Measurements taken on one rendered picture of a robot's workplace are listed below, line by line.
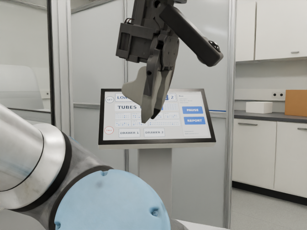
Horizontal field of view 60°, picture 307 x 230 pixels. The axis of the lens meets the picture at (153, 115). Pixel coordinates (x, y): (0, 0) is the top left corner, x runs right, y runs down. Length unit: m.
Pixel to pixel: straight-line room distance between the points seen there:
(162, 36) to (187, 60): 1.62
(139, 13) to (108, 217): 0.30
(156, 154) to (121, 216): 1.00
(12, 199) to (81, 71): 2.66
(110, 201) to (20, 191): 0.11
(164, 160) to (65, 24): 0.74
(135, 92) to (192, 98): 0.91
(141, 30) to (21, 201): 0.28
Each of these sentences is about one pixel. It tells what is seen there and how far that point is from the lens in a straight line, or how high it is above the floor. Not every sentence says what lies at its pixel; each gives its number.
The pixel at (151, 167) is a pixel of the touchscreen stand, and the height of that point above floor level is 0.82.
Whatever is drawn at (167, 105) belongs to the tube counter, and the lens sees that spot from 1.27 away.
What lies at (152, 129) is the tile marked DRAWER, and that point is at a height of 1.01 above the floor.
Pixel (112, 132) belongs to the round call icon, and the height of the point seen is 1.01.
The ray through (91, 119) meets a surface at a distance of 2.86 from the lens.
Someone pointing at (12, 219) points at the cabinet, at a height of 0.75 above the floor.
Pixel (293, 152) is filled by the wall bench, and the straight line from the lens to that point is 3.10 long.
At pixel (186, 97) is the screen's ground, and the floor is 1.15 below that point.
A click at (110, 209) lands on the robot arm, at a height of 1.07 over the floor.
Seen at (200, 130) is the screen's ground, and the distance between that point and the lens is 1.23.
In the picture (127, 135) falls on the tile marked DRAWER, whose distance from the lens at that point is 1.17.
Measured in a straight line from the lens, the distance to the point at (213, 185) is 2.02.
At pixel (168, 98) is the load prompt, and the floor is 1.15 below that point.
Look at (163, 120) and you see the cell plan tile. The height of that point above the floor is 1.05.
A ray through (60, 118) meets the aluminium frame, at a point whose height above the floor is 1.08.
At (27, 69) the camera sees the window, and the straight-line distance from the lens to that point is 1.05.
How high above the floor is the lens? 1.19
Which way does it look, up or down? 5 degrees down
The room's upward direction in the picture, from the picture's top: straight up
